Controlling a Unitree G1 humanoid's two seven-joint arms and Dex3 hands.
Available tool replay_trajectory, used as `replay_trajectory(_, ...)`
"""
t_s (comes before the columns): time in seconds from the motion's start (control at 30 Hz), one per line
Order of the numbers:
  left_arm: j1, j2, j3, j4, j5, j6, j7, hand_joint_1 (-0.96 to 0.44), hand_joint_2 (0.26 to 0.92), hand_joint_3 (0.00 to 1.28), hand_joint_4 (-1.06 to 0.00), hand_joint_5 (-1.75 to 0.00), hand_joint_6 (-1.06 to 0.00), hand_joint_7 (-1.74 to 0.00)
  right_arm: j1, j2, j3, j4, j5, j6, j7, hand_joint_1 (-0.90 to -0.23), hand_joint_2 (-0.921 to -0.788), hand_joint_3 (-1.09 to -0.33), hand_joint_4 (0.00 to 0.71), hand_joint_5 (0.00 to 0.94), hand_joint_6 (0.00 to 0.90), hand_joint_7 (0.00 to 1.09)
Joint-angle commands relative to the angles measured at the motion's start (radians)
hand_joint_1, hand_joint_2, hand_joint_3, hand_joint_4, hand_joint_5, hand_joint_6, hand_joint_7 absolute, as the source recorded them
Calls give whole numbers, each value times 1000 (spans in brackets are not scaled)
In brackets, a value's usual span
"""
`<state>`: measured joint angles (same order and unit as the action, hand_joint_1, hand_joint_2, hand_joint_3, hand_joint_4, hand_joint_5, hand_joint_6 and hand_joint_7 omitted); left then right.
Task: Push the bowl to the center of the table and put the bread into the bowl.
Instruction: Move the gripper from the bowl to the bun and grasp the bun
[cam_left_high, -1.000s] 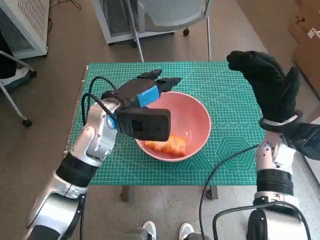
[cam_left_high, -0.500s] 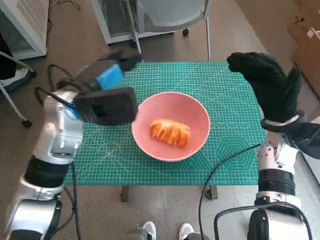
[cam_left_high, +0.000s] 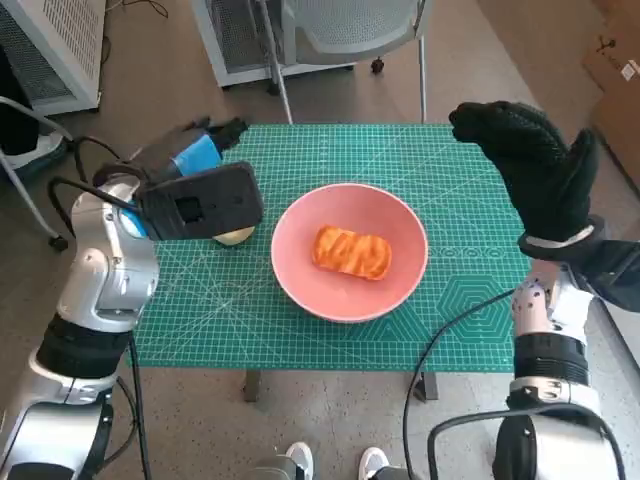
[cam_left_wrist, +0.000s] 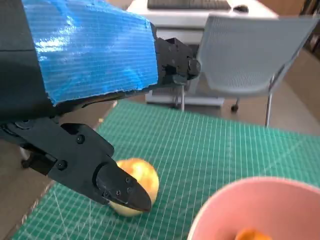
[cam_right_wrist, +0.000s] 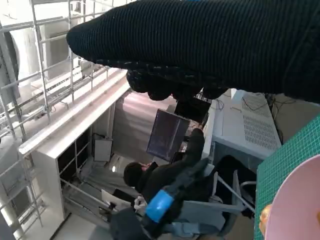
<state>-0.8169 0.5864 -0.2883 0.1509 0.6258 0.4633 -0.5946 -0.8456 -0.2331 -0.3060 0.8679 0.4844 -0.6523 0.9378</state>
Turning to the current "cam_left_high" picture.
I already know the left bare black robot hand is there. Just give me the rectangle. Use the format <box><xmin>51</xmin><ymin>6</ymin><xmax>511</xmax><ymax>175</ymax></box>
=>
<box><xmin>130</xmin><ymin>116</ymin><xmax>250</xmax><ymax>180</ymax></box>

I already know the right black gloved robot hand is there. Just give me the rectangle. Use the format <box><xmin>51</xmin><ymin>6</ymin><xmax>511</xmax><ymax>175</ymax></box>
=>
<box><xmin>448</xmin><ymin>100</ymin><xmax>601</xmax><ymax>244</ymax></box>

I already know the round tan toy bun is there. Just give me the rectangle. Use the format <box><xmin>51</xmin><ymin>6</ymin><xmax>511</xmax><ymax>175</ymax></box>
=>
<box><xmin>213</xmin><ymin>227</ymin><xmax>256</xmax><ymax>249</ymax></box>

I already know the pink bowl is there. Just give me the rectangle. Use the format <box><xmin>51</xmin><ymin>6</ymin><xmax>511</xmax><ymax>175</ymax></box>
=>
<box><xmin>270</xmin><ymin>183</ymin><xmax>429</xmax><ymax>324</ymax></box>

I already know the rectangular orange striped toy bread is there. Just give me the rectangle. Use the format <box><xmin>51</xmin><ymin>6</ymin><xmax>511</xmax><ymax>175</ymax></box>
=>
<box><xmin>310</xmin><ymin>225</ymin><xmax>392</xmax><ymax>282</ymax></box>

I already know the plain brown cardboard box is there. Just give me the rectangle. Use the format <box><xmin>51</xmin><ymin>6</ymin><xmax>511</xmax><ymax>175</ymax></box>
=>
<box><xmin>591</xmin><ymin>92</ymin><xmax>640</xmax><ymax>187</ymax></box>

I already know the green cutting mat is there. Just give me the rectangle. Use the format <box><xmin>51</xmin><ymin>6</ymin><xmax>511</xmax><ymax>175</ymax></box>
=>
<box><xmin>130</xmin><ymin>123</ymin><xmax>524</xmax><ymax>374</ymax></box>

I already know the white perforated cabinet on casters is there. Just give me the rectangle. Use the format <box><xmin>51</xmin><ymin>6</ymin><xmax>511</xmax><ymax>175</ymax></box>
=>
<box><xmin>192</xmin><ymin>0</ymin><xmax>387</xmax><ymax>91</ymax></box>

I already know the cardboard box with white label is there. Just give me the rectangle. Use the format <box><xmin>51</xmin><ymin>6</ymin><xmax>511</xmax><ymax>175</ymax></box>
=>
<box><xmin>582</xmin><ymin>0</ymin><xmax>640</xmax><ymax>94</ymax></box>

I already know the large white perforated cabinet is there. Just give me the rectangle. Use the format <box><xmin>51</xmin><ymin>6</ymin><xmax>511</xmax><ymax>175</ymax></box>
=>
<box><xmin>0</xmin><ymin>0</ymin><xmax>109</xmax><ymax>116</ymax></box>

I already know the person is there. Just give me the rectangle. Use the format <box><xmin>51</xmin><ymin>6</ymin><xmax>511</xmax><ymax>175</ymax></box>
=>
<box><xmin>0</xmin><ymin>49</ymin><xmax>66</xmax><ymax>171</ymax></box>

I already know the grey mesh chair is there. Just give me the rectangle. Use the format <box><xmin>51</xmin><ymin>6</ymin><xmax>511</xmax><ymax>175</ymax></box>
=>
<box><xmin>259</xmin><ymin>0</ymin><xmax>434</xmax><ymax>125</ymax></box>

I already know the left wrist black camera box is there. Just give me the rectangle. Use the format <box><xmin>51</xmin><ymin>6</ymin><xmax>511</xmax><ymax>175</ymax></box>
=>
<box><xmin>135</xmin><ymin>160</ymin><xmax>264</xmax><ymax>242</ymax></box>

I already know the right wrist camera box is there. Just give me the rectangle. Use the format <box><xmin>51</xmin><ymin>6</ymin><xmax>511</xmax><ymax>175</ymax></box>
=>
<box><xmin>574</xmin><ymin>239</ymin><xmax>640</xmax><ymax>314</ymax></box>

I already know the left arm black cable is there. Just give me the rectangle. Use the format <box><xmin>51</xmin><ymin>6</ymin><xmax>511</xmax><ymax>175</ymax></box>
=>
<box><xmin>46</xmin><ymin>135</ymin><xmax>154</xmax><ymax>480</ymax></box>

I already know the black floor cable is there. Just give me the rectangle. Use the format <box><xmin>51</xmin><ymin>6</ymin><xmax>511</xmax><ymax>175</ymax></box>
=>
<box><xmin>99</xmin><ymin>0</ymin><xmax>169</xmax><ymax>66</ymax></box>

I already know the metal frame chair with casters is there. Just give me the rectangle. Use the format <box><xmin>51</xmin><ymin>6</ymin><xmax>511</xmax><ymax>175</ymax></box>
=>
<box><xmin>0</xmin><ymin>94</ymin><xmax>76</xmax><ymax>251</ymax></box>

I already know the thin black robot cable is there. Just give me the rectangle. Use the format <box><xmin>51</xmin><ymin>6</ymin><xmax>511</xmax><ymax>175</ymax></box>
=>
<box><xmin>401</xmin><ymin>288</ymin><xmax>517</xmax><ymax>480</ymax></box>

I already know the looped black robot cable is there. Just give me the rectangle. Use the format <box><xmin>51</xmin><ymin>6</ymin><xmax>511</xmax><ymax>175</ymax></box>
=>
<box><xmin>426</xmin><ymin>406</ymin><xmax>627</xmax><ymax>480</ymax></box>

